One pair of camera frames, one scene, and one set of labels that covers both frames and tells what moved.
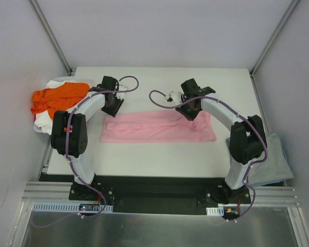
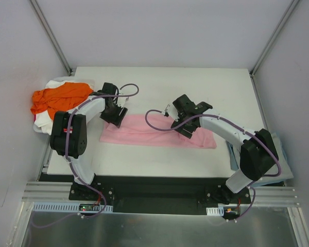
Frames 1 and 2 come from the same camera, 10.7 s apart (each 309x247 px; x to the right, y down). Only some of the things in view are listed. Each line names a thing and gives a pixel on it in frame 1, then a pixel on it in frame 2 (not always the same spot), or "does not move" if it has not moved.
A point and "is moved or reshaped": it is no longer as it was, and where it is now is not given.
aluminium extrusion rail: x=261 y=196 does not move
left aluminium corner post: x=50 y=36 does not move
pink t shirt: x=157 y=126 is moved or reshaped
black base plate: x=158 y=194 does not move
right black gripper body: x=188 y=111 to x=184 y=127
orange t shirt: x=58 y=99 does not move
